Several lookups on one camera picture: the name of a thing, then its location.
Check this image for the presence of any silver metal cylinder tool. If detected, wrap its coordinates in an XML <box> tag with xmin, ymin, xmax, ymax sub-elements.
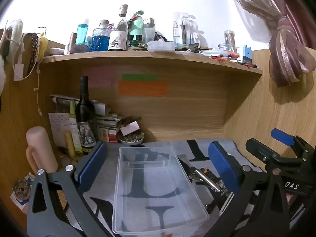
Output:
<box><xmin>189</xmin><ymin>166</ymin><xmax>227</xmax><ymax>195</ymax></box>

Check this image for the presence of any clear plastic storage box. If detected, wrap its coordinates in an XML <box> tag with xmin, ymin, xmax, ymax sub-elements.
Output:
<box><xmin>112</xmin><ymin>147</ymin><xmax>209</xmax><ymax>236</ymax></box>

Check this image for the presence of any grey mat with black letters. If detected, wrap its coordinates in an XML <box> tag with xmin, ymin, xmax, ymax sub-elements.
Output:
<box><xmin>82</xmin><ymin>139</ymin><xmax>264</xmax><ymax>237</ymax></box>

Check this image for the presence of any yellow lip balm tube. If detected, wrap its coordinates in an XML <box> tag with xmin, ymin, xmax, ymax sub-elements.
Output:
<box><xmin>64</xmin><ymin>131</ymin><xmax>75</xmax><ymax>158</ymax></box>

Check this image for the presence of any green slim tube bottle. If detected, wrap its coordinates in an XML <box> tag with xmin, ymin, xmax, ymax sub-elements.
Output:
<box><xmin>69</xmin><ymin>100</ymin><xmax>83</xmax><ymax>156</ymax></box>

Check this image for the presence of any pink insulated mug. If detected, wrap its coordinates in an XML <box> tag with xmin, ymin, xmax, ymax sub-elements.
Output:
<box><xmin>26</xmin><ymin>126</ymin><xmax>58</xmax><ymax>173</ymax></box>

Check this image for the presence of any handwritten white note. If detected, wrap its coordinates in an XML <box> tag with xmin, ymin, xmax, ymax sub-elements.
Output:
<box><xmin>48</xmin><ymin>113</ymin><xmax>70</xmax><ymax>148</ymax></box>

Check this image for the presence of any white bowl of stones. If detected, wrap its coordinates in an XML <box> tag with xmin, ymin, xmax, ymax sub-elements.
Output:
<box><xmin>118</xmin><ymin>131</ymin><xmax>145</xmax><ymax>146</ymax></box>

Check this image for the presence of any dark wine bottle elephant label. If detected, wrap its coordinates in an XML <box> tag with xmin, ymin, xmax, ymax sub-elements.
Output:
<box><xmin>75</xmin><ymin>76</ymin><xmax>96</xmax><ymax>155</ymax></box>

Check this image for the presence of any white paper card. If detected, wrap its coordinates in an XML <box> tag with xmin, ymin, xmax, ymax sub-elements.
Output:
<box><xmin>120</xmin><ymin>121</ymin><xmax>140</xmax><ymax>136</ymax></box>

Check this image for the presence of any cartoon sticker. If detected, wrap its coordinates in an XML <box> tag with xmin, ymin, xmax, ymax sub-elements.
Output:
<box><xmin>10</xmin><ymin>172</ymin><xmax>35</xmax><ymax>214</ymax></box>

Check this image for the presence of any orange sticky note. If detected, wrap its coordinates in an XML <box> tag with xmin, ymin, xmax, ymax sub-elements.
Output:
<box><xmin>118</xmin><ymin>81</ymin><xmax>168</xmax><ymax>97</ymax></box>

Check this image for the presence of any pink sticky note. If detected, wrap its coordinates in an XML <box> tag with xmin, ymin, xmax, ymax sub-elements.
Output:
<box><xmin>83</xmin><ymin>66</ymin><xmax>114</xmax><ymax>88</ymax></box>

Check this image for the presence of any wooden shelf board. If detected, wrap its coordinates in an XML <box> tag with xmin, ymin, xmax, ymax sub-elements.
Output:
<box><xmin>42</xmin><ymin>51</ymin><xmax>262</xmax><ymax>75</ymax></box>

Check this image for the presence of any green sticky note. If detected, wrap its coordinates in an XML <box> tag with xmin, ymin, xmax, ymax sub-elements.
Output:
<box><xmin>122</xmin><ymin>73</ymin><xmax>158</xmax><ymax>82</ymax></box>

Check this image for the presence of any glass jar on shelf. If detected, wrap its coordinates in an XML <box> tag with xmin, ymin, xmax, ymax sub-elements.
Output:
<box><xmin>224</xmin><ymin>31</ymin><xmax>237</xmax><ymax>53</ymax></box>

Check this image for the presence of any pink striped curtain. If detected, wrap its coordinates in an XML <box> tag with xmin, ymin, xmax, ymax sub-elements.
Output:
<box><xmin>236</xmin><ymin>0</ymin><xmax>315</xmax><ymax>87</ymax></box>

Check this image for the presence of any blue liquid glass bottle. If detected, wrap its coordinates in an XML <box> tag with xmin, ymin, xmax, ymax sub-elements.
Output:
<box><xmin>90</xmin><ymin>20</ymin><xmax>110</xmax><ymax>52</ymax></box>

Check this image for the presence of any white label sake bottle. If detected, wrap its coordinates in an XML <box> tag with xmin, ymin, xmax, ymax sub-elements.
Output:
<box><xmin>108</xmin><ymin>4</ymin><xmax>128</xmax><ymax>51</ymax></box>

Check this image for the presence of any clear lidded box on shelf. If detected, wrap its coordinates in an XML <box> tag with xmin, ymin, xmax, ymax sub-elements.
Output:
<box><xmin>147</xmin><ymin>41</ymin><xmax>176</xmax><ymax>52</ymax></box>

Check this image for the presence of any mint green spray bottle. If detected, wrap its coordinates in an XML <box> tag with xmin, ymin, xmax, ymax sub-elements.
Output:
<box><xmin>130</xmin><ymin>10</ymin><xmax>144</xmax><ymax>40</ymax></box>

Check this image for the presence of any teal tall bottle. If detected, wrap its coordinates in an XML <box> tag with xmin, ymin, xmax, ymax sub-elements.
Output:
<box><xmin>75</xmin><ymin>19</ymin><xmax>89</xmax><ymax>45</ymax></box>

